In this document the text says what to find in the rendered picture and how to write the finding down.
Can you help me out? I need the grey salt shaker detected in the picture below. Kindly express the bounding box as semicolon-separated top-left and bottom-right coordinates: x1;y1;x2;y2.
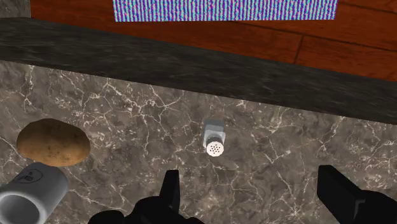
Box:
202;119;226;158

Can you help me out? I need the patterned robot stand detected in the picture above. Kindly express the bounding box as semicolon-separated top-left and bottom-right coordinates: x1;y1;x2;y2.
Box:
112;0;338;23

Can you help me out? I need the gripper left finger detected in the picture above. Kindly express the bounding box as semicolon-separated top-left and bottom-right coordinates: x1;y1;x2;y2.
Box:
88;169;205;224

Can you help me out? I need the grey cup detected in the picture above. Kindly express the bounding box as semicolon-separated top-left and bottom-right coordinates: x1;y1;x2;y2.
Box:
0;162;69;224

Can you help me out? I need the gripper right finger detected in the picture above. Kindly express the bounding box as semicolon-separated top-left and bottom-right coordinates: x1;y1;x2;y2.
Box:
317;165;397;224

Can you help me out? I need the brown potato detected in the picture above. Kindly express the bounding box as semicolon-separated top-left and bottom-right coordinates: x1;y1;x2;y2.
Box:
16;118;92;167

